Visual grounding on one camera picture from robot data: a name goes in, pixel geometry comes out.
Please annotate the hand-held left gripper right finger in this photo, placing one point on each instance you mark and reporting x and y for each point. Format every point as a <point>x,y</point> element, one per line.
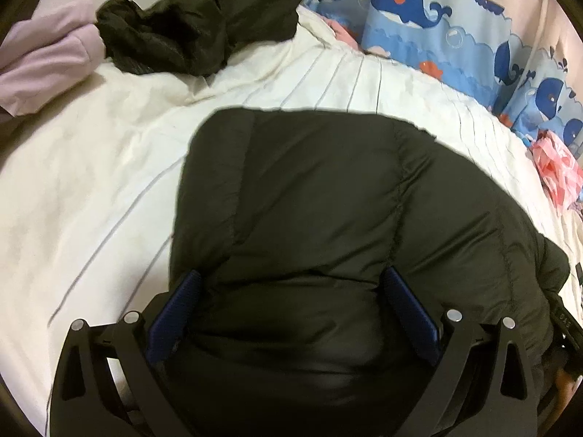
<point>410,312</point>

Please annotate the crumpled black garment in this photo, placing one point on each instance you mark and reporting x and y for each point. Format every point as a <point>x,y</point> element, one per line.
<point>205,22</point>

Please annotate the black puffer jacket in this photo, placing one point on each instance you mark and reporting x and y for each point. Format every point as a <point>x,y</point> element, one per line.
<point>319,191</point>

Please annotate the lilac garment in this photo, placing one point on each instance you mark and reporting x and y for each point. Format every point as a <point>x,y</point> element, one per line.
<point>45,63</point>

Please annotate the pink checkered cloth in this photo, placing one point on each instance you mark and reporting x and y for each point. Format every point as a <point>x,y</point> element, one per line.
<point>555,168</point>

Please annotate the whale print curtain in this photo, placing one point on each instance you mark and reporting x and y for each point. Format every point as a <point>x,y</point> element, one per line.
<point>410,18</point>

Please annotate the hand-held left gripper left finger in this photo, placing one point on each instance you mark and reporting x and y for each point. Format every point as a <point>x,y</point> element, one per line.
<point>175,314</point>

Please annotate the white striped bedsheet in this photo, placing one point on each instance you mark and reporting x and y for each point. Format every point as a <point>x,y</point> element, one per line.
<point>114,168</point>

